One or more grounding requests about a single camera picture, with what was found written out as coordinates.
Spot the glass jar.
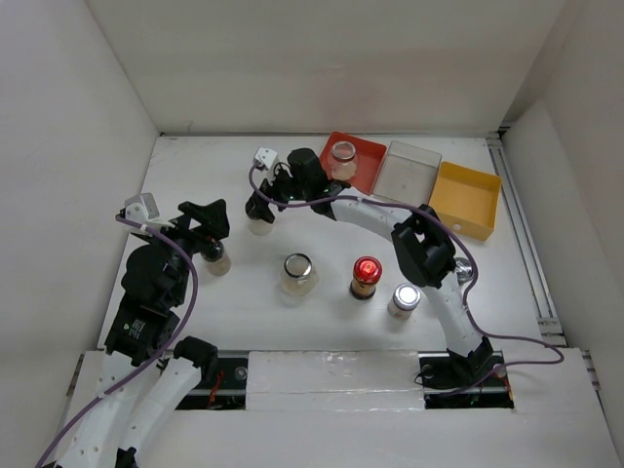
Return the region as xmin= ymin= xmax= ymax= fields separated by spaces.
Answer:
xmin=329 ymin=140 xmax=358 ymax=181
xmin=281 ymin=253 xmax=319 ymax=296

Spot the red-capped dark sauce bottle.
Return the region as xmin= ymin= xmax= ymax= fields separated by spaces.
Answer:
xmin=350 ymin=256 xmax=382 ymax=300

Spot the black-capped white bottle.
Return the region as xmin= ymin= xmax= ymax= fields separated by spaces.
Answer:
xmin=248 ymin=219 xmax=274 ymax=236

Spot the red plastic bin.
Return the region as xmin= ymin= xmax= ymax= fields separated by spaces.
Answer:
xmin=319 ymin=132 xmax=387 ymax=195

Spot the silver-capped white shaker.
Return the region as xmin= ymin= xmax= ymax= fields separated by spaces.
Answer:
xmin=454 ymin=256 xmax=475 ymax=287

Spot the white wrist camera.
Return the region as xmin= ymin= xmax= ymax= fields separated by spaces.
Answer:
xmin=118 ymin=192 xmax=173 ymax=232
xmin=253 ymin=147 xmax=279 ymax=172

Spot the black-capped bottle near left gripper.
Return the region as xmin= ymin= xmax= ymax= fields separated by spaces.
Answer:
xmin=200 ymin=241 xmax=231 ymax=276

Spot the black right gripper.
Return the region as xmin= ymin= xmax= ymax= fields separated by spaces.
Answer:
xmin=249 ymin=164 xmax=310 ymax=224

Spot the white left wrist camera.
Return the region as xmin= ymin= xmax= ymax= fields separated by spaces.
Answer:
xmin=118 ymin=192 xmax=173 ymax=232

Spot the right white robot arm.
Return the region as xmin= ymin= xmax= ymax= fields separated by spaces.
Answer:
xmin=245 ymin=147 xmax=493 ymax=387

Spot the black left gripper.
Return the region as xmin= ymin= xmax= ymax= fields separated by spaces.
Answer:
xmin=141 ymin=198 xmax=229 ymax=303

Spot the silver-lid small jar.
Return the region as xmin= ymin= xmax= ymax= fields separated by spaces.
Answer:
xmin=387 ymin=283 xmax=421 ymax=320

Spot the clear plastic bin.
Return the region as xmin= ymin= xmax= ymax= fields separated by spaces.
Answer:
xmin=372 ymin=140 xmax=442 ymax=207

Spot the aluminium side rail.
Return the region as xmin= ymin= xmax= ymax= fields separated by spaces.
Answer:
xmin=486 ymin=133 xmax=568 ymax=348

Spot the yellow plastic bin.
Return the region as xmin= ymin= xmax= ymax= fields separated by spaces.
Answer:
xmin=429 ymin=161 xmax=502 ymax=242

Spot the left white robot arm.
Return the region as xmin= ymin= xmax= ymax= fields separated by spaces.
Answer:
xmin=37 ymin=193 xmax=230 ymax=467

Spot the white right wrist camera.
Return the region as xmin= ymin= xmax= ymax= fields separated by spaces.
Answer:
xmin=253 ymin=147 xmax=279 ymax=172

